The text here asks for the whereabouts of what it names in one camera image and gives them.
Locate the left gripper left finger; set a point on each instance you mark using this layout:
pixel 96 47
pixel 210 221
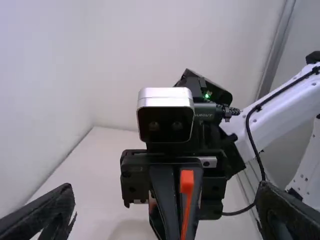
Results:
pixel 50 200

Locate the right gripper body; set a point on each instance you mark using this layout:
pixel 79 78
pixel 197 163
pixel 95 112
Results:
pixel 135 180

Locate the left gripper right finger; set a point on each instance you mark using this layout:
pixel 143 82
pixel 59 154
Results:
pixel 287 212

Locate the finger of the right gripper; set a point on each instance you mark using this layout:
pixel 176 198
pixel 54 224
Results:
pixel 198 190
pixel 163 195

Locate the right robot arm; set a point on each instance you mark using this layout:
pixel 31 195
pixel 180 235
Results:
pixel 275 105

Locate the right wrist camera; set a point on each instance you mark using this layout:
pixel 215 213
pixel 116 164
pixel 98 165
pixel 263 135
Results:
pixel 162 117

